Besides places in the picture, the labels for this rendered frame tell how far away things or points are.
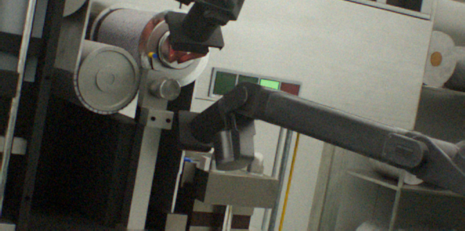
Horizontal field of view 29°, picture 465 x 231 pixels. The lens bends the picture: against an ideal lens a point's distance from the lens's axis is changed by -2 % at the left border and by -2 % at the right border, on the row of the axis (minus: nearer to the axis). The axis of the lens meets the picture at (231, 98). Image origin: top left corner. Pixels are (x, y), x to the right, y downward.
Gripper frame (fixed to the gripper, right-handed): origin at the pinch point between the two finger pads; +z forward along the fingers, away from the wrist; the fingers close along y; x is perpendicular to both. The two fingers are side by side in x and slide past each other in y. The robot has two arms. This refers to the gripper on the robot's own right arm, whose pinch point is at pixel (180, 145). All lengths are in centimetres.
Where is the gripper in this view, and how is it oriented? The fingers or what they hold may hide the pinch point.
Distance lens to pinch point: 178.9
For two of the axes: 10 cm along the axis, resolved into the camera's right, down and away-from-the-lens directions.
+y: 8.6, 1.3, 5.0
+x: -0.8, -9.2, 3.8
